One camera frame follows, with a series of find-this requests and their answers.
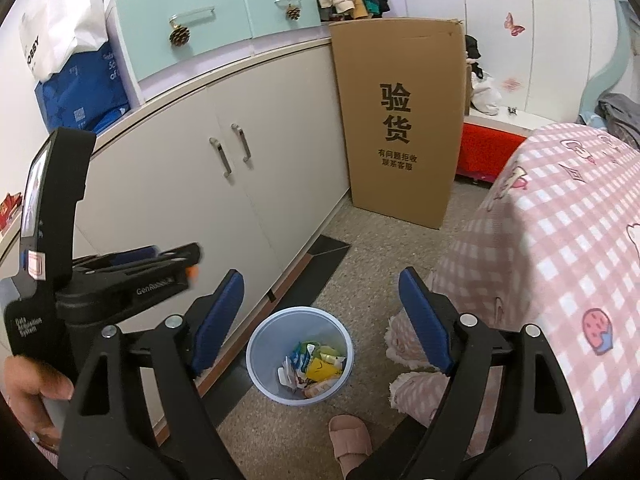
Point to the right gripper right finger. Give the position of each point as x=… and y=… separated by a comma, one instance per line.
x=535, y=432

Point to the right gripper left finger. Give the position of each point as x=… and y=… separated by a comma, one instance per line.
x=108, y=433

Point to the yellow snack wrapper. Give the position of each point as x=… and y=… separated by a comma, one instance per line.
x=319, y=370

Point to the light blue trash bin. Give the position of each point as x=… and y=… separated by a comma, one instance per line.
x=282, y=346

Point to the person's left hand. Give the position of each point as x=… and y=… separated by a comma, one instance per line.
x=28, y=382

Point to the pink slipper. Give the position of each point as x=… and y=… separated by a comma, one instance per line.
x=350, y=440

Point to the pink checkered bed sheet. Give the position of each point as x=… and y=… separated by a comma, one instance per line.
x=556, y=243

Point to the blue shopping bag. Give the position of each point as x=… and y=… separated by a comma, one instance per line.
x=87, y=94

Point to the beige low cabinet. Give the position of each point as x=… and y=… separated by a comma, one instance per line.
x=248, y=161

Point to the white paper bag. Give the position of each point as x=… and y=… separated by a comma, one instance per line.
x=52, y=31

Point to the red bench with white top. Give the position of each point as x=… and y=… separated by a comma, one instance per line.
x=488, y=142

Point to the mint green drawer unit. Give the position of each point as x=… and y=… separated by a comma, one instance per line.
x=160, y=44

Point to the grey blanket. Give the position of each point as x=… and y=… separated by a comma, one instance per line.
x=622, y=117

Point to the white plastic bag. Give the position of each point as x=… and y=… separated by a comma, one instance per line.
x=485, y=96

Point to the tall brown cardboard box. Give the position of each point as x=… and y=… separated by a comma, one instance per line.
x=402, y=84

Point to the mint green bed frame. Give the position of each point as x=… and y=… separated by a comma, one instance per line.
x=611, y=64

